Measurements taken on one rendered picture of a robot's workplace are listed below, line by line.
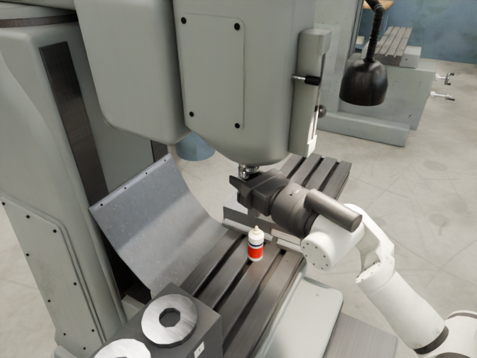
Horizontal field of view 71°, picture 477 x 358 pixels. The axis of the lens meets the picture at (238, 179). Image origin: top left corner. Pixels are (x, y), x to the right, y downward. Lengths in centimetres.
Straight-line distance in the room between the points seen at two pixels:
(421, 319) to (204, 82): 50
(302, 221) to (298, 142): 14
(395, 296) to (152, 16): 57
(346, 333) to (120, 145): 81
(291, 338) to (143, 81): 69
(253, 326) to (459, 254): 202
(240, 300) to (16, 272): 189
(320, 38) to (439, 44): 664
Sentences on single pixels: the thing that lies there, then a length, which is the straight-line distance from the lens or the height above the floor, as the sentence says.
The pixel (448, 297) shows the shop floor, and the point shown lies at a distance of 237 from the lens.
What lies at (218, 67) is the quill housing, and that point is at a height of 150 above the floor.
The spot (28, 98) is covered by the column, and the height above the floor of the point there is 139.
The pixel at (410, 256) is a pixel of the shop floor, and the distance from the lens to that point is 250.
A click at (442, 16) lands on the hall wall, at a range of 709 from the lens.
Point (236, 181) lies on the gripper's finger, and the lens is 71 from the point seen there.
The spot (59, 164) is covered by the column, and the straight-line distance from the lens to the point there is 87.
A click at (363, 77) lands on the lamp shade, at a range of 57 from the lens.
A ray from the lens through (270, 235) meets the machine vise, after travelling 97.
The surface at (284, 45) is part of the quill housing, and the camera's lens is 53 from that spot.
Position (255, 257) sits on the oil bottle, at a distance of 92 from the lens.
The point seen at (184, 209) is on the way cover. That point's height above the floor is 97.
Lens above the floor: 166
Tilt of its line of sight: 35 degrees down
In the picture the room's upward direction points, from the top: straight up
